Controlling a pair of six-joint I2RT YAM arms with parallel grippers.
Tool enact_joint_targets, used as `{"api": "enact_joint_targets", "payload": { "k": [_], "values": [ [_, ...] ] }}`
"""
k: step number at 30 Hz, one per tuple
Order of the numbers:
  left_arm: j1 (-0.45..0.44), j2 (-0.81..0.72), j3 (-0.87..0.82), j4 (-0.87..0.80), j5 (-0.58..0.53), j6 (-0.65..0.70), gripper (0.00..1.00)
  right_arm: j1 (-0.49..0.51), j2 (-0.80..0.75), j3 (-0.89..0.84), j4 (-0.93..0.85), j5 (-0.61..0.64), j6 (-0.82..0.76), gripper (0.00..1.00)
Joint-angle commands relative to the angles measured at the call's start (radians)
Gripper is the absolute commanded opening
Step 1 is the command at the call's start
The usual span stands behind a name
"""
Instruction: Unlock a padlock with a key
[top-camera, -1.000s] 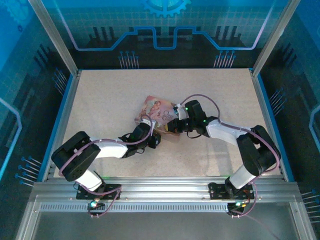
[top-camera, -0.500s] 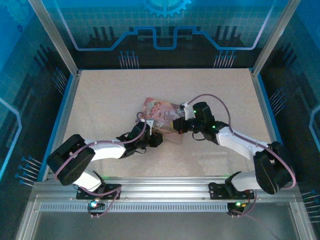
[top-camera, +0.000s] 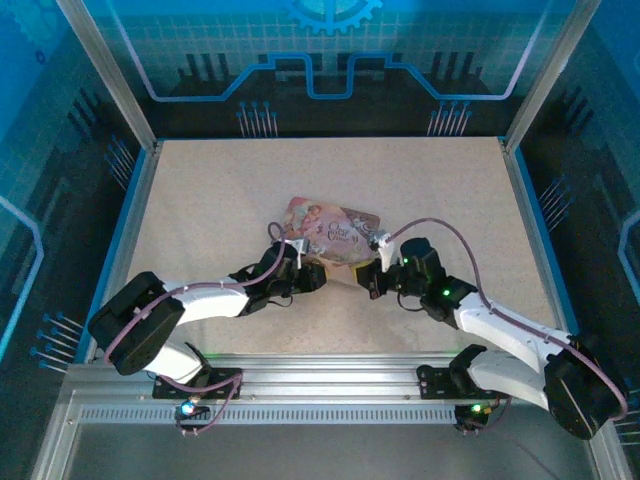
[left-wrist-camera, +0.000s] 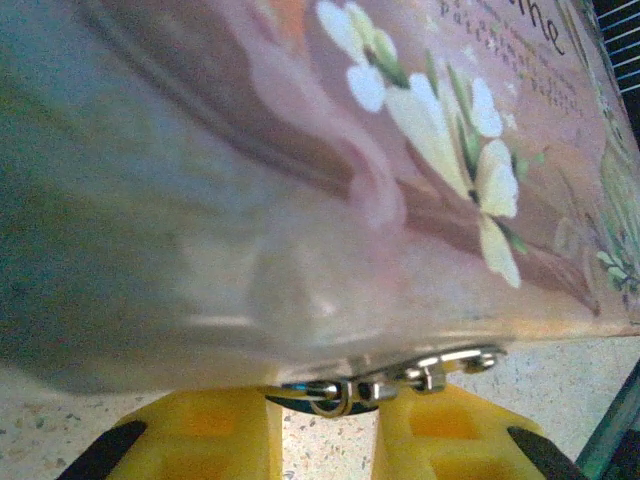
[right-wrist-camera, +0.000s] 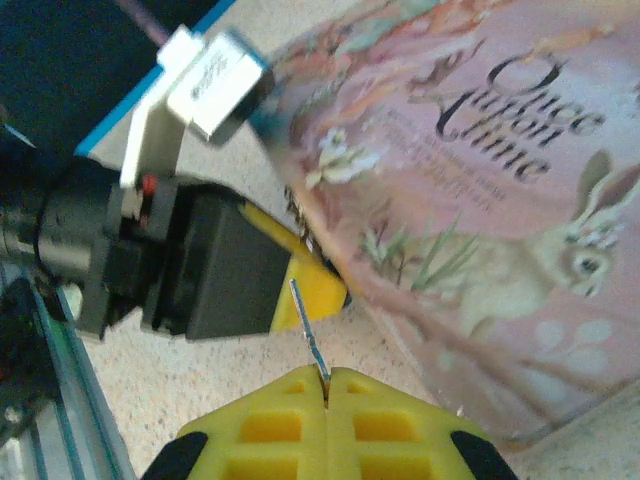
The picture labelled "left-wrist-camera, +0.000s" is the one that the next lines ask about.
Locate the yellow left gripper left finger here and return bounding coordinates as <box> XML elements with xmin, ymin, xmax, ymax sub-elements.
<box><xmin>57</xmin><ymin>387</ymin><xmax>284</xmax><ymax>480</ymax></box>

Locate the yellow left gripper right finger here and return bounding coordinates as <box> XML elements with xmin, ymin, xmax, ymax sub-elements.
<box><xmin>372</xmin><ymin>383</ymin><xmax>586</xmax><ymax>480</ymax></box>

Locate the blue circuit print back panel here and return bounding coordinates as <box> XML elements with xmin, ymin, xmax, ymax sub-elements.
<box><xmin>592</xmin><ymin>0</ymin><xmax>640</xmax><ymax>151</ymax></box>

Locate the blue table edge strip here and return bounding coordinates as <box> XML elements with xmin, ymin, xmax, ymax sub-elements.
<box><xmin>574</xmin><ymin>370</ymin><xmax>640</xmax><ymax>480</ymax></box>

